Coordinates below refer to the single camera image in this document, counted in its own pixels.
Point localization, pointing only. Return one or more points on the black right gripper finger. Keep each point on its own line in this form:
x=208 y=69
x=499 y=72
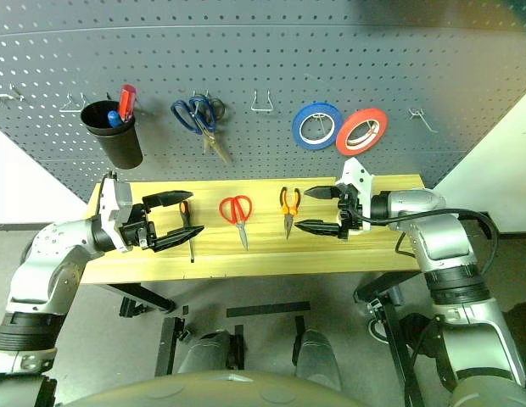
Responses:
x=324 y=193
x=322 y=228

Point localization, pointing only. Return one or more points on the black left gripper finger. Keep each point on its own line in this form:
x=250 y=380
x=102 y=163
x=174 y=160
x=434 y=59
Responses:
x=178 y=238
x=169 y=198

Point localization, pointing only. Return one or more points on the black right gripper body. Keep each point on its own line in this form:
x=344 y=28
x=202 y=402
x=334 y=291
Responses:
x=348 y=210

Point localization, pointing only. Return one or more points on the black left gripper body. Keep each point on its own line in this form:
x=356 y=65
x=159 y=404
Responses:
x=138 y=231

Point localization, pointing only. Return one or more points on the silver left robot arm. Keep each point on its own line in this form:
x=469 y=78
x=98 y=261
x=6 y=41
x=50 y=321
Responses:
x=46 y=254

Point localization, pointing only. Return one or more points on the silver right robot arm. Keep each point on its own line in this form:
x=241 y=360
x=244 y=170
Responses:
x=441 y=241

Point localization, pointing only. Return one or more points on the grey metal pegboard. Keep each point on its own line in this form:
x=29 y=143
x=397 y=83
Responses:
x=263 y=51

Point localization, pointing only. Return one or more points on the red tape roll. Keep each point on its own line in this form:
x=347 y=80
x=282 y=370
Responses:
x=341 y=137

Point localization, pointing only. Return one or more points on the black plastic cup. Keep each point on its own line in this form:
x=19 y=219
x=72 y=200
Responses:
x=119 y=148

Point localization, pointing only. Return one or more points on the blue tape roll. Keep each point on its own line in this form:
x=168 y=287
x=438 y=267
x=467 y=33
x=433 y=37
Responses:
x=297 y=127

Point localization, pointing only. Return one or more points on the metal pegboard hook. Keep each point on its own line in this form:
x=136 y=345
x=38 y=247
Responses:
x=320 y=116
x=4 y=96
x=70 y=109
x=417 y=113
x=263 y=109
x=368 y=126
x=200 y=94

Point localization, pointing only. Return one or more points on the black floor strip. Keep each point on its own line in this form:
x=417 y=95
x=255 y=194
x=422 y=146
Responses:
x=267 y=309

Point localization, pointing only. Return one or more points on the grey rounded leg shell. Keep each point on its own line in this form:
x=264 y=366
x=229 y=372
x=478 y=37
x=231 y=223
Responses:
x=208 y=352
x=316 y=356

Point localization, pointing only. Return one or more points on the grey rounded robot torso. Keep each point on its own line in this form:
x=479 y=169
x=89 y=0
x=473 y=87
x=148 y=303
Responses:
x=203 y=392

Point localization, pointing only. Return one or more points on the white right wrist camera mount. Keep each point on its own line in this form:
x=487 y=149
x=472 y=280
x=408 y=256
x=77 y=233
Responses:
x=358 y=180

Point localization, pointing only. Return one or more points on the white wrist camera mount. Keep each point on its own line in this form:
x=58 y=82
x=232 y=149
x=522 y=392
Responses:
x=112 y=199
x=358 y=180

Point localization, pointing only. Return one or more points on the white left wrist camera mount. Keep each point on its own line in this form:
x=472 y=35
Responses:
x=112 y=199

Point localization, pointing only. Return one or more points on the black table frame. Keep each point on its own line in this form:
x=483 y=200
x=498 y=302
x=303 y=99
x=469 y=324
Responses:
x=152 y=299

